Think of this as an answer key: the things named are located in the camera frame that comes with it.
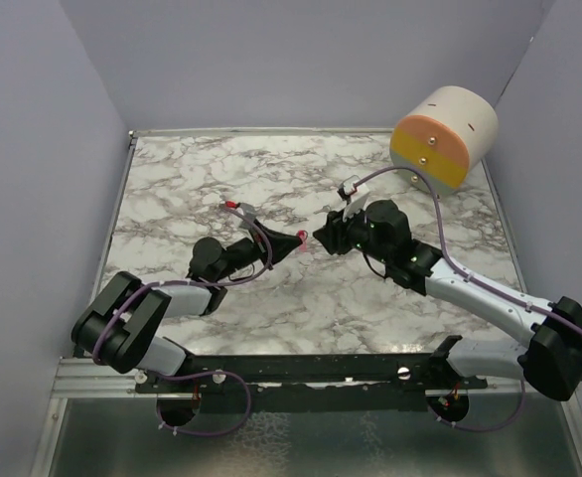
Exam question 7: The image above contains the cylindrical pastel drawer box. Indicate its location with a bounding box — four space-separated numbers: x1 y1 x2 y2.
389 85 499 197

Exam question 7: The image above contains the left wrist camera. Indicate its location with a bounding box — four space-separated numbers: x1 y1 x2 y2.
235 203 256 231

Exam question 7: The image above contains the aluminium table frame rail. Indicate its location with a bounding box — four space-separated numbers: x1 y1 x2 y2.
27 129 138 477

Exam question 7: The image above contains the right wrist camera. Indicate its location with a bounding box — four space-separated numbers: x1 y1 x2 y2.
338 176 370 222

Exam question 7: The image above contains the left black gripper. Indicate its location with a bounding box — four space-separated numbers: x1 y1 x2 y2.
214 219 302 282

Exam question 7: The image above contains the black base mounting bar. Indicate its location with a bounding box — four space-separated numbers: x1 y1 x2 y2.
135 335 487 413

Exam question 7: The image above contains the purple cable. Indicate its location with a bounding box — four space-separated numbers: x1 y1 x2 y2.
340 166 582 431
91 201 275 438

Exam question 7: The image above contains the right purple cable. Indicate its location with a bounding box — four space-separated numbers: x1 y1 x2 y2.
340 166 582 431

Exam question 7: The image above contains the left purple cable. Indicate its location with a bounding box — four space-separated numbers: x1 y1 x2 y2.
91 201 275 438

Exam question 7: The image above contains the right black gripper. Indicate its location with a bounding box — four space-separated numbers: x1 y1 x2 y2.
313 202 391 265

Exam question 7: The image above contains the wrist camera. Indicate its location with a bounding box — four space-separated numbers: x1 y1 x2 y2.
235 203 256 231
338 176 370 222

